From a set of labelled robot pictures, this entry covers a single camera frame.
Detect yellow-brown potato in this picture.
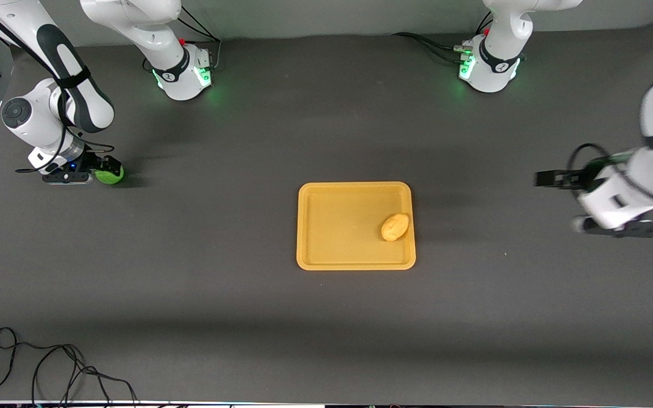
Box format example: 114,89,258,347
381,212,410,243

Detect black arm base cables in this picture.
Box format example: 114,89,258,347
143,11,223,73
392,11,493,66

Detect thin black loose cable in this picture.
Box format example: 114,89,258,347
0,327,139,406

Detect green apple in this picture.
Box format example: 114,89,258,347
95,165,125,186

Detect black right arm base cables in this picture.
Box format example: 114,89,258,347
143,11,223,73

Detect black left arm base cables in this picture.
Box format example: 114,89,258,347
392,11,493,66

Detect dark grey table mat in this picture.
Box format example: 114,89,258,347
0,23,653,405

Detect yellow plastic tray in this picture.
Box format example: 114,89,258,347
296,181,417,271

